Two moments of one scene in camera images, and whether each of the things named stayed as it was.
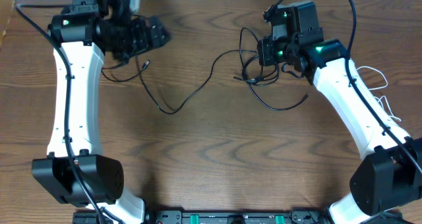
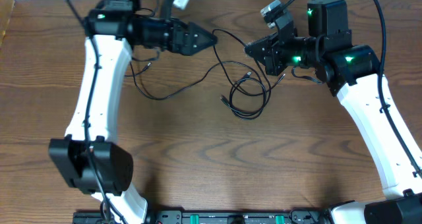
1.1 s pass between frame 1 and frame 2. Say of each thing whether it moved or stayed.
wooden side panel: stayed
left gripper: moved
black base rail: stayed
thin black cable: moved
